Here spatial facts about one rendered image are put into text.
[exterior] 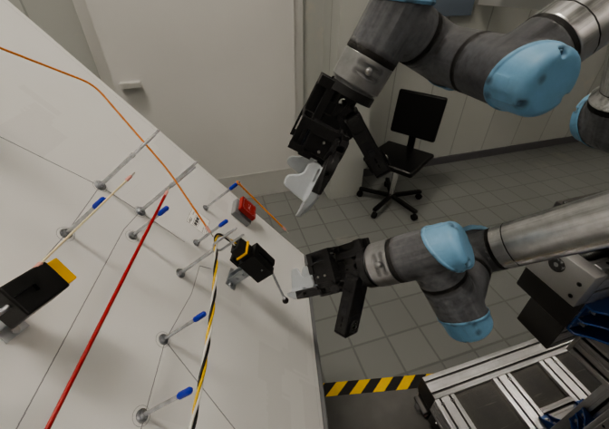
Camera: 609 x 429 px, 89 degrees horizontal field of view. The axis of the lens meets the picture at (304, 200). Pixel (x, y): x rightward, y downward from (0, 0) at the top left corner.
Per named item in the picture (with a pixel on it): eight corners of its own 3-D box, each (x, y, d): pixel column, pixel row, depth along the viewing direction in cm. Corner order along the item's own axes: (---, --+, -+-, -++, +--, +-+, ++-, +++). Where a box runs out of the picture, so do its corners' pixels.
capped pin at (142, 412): (132, 419, 35) (183, 392, 33) (140, 405, 37) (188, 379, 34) (143, 425, 36) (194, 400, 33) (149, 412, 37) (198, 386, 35)
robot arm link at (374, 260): (411, 278, 54) (391, 287, 47) (388, 284, 56) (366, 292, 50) (398, 237, 55) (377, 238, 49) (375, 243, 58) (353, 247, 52)
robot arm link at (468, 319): (503, 297, 53) (475, 245, 51) (493, 350, 46) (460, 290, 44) (457, 298, 59) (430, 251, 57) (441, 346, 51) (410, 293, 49)
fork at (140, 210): (137, 204, 54) (193, 157, 50) (146, 210, 55) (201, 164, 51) (133, 211, 52) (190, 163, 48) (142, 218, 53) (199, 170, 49)
